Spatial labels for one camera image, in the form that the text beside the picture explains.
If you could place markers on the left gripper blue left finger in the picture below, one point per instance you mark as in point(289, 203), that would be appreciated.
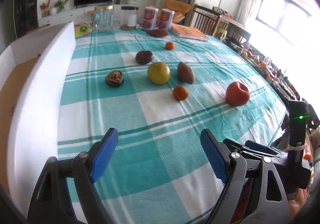
point(101, 153)

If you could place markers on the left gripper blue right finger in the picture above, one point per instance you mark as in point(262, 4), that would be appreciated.
point(216, 155)

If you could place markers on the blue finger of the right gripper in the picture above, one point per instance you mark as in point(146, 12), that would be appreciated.
point(260, 148)
point(242, 150)

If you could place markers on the red apple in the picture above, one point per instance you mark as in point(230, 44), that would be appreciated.
point(237, 94)

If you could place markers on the dark mangosteen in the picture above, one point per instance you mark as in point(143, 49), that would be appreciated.
point(114, 78)
point(144, 57)

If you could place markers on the orange tangerine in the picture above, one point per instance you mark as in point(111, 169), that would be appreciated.
point(180, 93)
point(169, 46)

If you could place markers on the yellow-green pear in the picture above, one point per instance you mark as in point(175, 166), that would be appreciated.
point(158, 73)

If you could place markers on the small sweet potato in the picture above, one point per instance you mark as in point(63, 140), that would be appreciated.
point(185, 73)

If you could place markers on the person's right hand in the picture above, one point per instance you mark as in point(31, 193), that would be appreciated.
point(303, 210)

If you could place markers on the teal white plaid tablecloth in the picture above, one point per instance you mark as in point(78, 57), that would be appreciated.
point(159, 172)

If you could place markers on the white cardboard box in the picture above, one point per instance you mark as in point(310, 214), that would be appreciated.
point(33, 131)

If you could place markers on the cluttered wooden side table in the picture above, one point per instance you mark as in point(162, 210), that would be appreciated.
point(263, 66)

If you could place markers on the fruit print pouch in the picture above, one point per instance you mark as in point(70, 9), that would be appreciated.
point(81, 29)

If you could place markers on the far sweet potato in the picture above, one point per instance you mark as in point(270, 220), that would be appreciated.
point(158, 33)

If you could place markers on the glass jar gold lid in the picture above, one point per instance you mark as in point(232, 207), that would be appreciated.
point(103, 18)

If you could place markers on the left printed tin can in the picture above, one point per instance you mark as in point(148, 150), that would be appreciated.
point(150, 18)

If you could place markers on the printed tin can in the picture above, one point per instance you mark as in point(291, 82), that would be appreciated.
point(150, 18)
point(165, 20)

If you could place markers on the orange book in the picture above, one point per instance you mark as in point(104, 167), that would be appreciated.
point(188, 32)

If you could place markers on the wooden chair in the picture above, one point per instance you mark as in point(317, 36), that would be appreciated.
point(205, 20)

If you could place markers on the white tv cabinet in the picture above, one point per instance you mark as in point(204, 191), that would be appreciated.
point(80, 15)

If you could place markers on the window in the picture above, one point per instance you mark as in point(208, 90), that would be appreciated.
point(282, 15)

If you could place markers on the right printed tin can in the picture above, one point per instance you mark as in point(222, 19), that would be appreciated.
point(165, 20)

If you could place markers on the small plant with red flowers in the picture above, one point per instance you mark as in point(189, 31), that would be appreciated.
point(58, 6)

